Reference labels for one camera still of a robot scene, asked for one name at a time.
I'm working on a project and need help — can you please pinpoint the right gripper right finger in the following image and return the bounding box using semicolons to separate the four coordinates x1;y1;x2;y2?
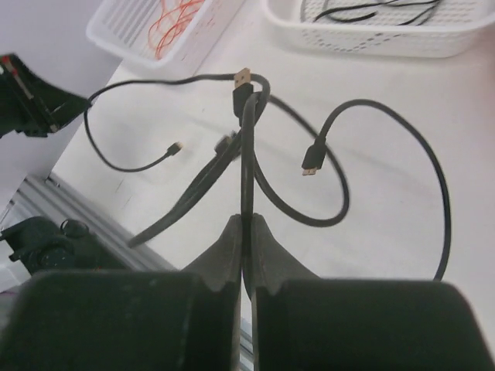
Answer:
249;214;494;370

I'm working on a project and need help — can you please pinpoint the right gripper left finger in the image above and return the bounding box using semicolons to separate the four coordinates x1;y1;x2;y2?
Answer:
1;215;242;370

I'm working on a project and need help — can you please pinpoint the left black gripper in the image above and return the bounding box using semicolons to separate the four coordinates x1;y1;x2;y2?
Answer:
1;53;90;138

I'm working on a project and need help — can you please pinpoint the thin black wire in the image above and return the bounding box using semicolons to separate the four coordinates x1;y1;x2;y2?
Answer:
382;0;442;26
301;0;387;23

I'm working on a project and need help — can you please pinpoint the clear white rectangular basket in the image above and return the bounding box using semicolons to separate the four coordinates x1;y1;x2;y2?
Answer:
86;1;244;80

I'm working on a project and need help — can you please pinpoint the white perforated rounded basket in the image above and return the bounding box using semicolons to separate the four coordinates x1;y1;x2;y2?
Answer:
260;1;494;59

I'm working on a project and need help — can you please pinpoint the aluminium mounting rail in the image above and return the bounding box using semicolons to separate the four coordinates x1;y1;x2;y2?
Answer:
1;178;254;370

